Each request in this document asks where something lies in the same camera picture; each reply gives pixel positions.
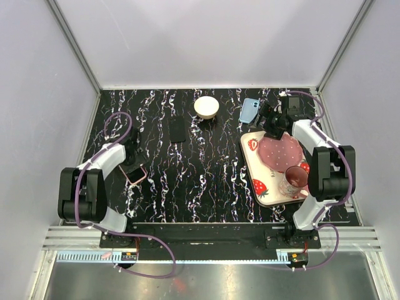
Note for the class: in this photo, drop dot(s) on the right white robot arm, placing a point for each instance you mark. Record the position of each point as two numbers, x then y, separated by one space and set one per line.
331 179

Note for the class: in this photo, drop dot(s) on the pink glass mug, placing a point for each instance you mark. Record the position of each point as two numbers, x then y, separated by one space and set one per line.
294 180

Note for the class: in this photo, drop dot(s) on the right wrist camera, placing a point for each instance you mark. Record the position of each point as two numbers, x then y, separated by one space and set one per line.
292 104

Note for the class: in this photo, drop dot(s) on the light blue phone case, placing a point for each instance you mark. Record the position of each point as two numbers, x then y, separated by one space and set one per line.
249 111

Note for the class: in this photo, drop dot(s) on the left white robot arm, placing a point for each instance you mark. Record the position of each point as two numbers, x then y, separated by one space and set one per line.
82 189

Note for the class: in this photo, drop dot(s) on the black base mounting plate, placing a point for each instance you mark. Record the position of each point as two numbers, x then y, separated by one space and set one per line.
257 235

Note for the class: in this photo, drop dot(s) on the pink dotted plate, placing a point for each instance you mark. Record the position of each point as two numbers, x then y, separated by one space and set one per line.
279 155

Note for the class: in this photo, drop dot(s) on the strawberry pattern tray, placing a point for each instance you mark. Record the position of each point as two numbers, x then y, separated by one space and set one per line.
265 181

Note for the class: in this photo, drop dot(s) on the left control board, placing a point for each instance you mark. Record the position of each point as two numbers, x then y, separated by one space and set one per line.
129 256

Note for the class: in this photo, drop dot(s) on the pink cased phone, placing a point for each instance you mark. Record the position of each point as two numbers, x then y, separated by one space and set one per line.
134 176

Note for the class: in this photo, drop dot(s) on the control board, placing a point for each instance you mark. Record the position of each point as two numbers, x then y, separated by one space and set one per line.
298 257
129 256

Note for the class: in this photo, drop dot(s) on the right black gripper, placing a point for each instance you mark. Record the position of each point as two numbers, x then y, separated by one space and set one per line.
266 111

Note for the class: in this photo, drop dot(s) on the right control board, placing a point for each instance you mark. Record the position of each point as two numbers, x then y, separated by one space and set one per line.
298 257

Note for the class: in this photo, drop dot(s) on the cream ceramic bowl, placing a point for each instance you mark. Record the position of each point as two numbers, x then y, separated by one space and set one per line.
206 107

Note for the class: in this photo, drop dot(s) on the black smartphone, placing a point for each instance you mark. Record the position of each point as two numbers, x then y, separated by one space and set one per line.
177 132

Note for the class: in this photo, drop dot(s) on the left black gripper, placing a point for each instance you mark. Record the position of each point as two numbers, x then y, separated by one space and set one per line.
140 158

